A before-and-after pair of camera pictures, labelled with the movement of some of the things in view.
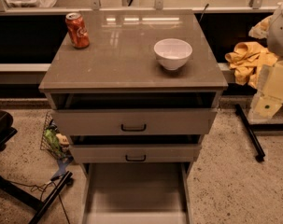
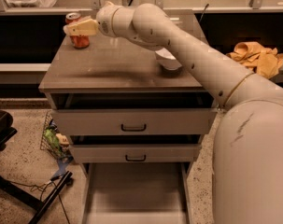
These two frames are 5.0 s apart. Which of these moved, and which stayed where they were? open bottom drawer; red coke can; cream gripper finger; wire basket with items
Moved: cream gripper finger
Stayed: open bottom drawer; wire basket with items; red coke can
